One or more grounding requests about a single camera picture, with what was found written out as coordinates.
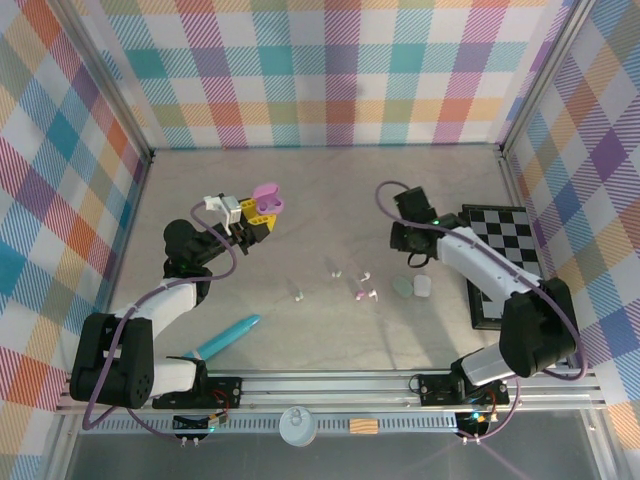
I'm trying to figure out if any pink earbud charging case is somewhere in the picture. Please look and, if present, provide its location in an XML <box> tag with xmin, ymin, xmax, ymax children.
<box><xmin>251</xmin><ymin>182</ymin><xmax>287</xmax><ymax>216</ymax></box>

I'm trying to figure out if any black and white chessboard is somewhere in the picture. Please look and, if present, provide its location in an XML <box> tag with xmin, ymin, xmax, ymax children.
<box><xmin>459</xmin><ymin>203</ymin><xmax>544</xmax><ymax>331</ymax></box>

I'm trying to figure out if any turquoise plastic tube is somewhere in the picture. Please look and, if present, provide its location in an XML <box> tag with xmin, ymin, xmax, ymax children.
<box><xmin>180</xmin><ymin>313</ymin><xmax>263</xmax><ymax>362</ymax></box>

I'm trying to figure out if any white round cap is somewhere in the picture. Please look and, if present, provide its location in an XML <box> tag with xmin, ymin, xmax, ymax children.
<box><xmin>278</xmin><ymin>406</ymin><xmax>318</xmax><ymax>447</ymax></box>

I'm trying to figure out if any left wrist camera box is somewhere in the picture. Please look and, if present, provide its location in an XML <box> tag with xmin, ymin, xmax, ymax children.
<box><xmin>203</xmin><ymin>192</ymin><xmax>244</xmax><ymax>237</ymax></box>

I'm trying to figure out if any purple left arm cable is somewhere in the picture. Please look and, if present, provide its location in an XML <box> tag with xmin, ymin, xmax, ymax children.
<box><xmin>82</xmin><ymin>198</ymin><xmax>239</xmax><ymax>444</ymax></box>

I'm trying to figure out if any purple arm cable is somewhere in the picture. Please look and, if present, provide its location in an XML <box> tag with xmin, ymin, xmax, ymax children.
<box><xmin>375</xmin><ymin>180</ymin><xmax>590</xmax><ymax>444</ymax></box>
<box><xmin>82</xmin><ymin>198</ymin><xmax>239</xmax><ymax>444</ymax></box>

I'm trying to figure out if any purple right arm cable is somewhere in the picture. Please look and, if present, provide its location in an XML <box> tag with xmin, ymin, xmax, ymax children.
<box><xmin>375</xmin><ymin>180</ymin><xmax>590</xmax><ymax>444</ymax></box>

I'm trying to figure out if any aluminium side rail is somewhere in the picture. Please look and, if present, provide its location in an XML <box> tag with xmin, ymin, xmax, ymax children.
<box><xmin>97</xmin><ymin>152</ymin><xmax>156</xmax><ymax>321</ymax></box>
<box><xmin>498</xmin><ymin>149</ymin><xmax>572</xmax><ymax>367</ymax></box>

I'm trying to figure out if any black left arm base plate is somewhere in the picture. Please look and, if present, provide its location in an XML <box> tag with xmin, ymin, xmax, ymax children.
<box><xmin>151</xmin><ymin>375</ymin><xmax>244</xmax><ymax>410</ymax></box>

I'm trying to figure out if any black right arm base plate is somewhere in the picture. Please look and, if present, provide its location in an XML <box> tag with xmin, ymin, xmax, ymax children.
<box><xmin>417</xmin><ymin>372</ymin><xmax>511</xmax><ymax>407</ymax></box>

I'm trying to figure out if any aluminium rail frame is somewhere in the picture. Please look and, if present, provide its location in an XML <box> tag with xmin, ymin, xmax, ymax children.
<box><xmin>53</xmin><ymin>368</ymin><xmax>610</xmax><ymax>415</ymax></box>

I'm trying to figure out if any small circuit board mount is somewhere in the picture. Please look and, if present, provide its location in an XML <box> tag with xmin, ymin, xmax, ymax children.
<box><xmin>172</xmin><ymin>410</ymin><xmax>232</xmax><ymax>447</ymax></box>
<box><xmin>457</xmin><ymin>409</ymin><xmax>499</xmax><ymax>446</ymax></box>

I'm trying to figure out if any aluminium corner post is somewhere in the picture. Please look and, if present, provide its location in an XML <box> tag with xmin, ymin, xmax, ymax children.
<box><xmin>58</xmin><ymin>0</ymin><xmax>156</xmax><ymax>164</ymax></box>
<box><xmin>497</xmin><ymin>0</ymin><xmax>601</xmax><ymax>159</ymax></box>

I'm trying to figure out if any grey slotted cable duct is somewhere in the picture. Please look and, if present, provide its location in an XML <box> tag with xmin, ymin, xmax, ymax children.
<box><xmin>79</xmin><ymin>415</ymin><xmax>464</xmax><ymax>435</ymax></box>

